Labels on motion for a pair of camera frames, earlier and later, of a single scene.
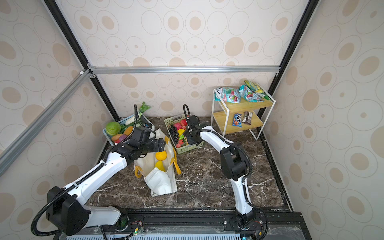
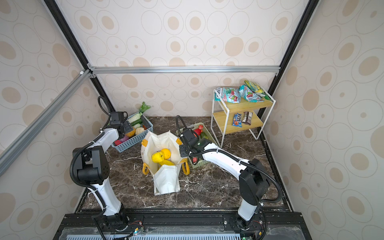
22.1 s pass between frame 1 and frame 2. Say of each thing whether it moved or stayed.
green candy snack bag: stayed
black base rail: stayed
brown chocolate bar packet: stayed
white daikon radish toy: stayed
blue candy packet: stayed
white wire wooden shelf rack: stayed
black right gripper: moved
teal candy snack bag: stayed
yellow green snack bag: stayed
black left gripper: moved
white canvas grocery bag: moved
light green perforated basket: moved
